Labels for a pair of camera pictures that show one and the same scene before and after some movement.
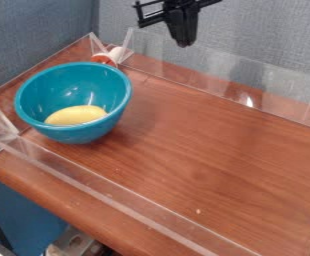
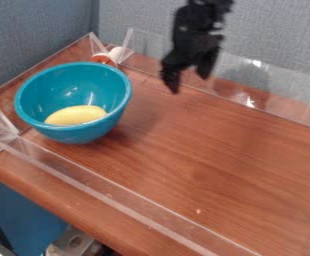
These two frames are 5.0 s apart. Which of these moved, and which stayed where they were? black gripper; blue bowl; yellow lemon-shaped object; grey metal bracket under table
Moved: black gripper
Stayed: blue bowl; grey metal bracket under table; yellow lemon-shaped object
